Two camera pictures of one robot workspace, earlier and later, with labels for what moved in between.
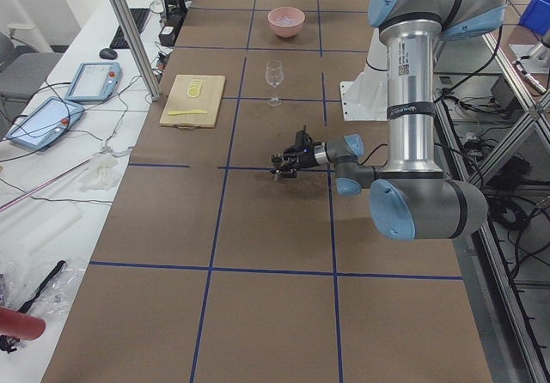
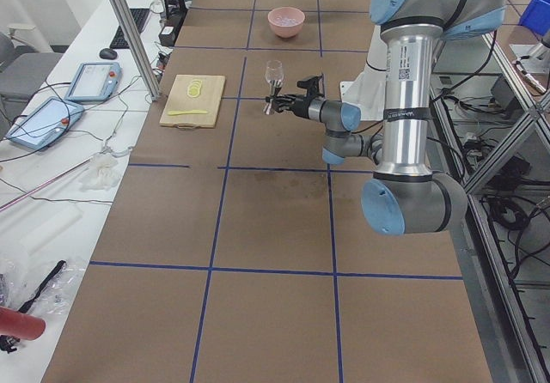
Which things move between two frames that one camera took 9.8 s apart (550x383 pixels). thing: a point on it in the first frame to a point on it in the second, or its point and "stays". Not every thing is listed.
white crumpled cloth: x=104 y=172 stays
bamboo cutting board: x=193 y=101 stays
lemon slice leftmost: x=193 y=92 stays
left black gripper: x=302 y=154 to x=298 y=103
